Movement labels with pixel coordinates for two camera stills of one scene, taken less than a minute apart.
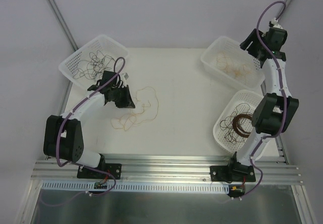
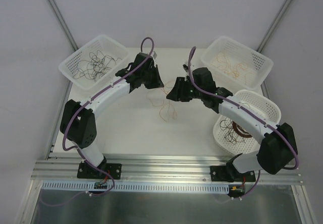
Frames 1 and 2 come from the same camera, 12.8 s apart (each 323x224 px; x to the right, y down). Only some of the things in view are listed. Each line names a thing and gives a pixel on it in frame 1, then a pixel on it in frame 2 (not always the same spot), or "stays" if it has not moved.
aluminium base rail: x=176 y=169 stays
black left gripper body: x=123 y=97 -> x=150 y=75
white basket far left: x=86 y=66 stays
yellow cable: x=146 y=109 -> x=147 y=95
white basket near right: x=234 y=127 stays
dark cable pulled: x=94 y=67 stays
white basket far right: x=226 y=57 stays
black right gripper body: x=250 y=40 -> x=183 y=88
